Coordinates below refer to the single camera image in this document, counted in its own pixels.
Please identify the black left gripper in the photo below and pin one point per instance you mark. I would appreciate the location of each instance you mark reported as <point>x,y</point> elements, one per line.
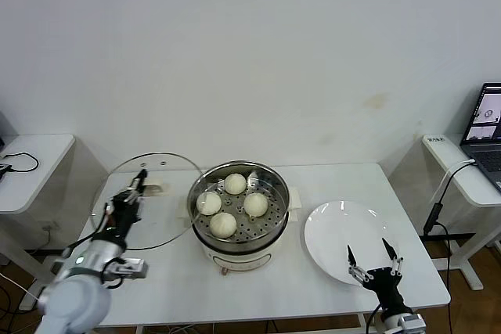
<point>125,214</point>

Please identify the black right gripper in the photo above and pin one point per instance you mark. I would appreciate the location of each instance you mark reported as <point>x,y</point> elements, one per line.
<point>381,281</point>

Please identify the round glass pot lid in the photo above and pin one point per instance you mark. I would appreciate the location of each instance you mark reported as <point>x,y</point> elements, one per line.
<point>156,189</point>

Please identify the white steamed baozi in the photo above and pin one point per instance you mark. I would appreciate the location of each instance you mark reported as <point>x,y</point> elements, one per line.
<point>222,224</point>
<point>235,183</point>
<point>209,203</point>
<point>255,204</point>

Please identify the stainless steel steamer basket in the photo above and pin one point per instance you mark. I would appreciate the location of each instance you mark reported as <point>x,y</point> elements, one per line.
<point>270,224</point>

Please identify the white round plate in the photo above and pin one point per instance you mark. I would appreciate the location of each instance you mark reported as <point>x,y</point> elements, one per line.
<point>340,232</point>

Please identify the white side table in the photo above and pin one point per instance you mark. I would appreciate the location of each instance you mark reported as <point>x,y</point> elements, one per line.
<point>35,169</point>
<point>446,162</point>

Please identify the white rectangular table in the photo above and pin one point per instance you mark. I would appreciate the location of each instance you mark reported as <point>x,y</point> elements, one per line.
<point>195,299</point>

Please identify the cream electric cooker pot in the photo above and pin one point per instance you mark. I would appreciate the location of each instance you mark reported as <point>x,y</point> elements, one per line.
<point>242,259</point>

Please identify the small label sticker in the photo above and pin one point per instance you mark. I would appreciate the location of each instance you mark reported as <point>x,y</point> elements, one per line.
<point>435,139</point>

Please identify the dark grey open laptop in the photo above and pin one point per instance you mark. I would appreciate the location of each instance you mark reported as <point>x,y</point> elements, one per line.
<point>4,126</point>
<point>485,154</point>

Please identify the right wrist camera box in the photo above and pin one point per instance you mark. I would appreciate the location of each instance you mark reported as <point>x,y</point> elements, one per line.
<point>411,322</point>

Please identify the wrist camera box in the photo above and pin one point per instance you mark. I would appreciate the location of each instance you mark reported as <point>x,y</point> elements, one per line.
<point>131,267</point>
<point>411,322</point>

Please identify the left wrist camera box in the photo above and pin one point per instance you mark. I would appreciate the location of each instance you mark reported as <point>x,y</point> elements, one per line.
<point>131,267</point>

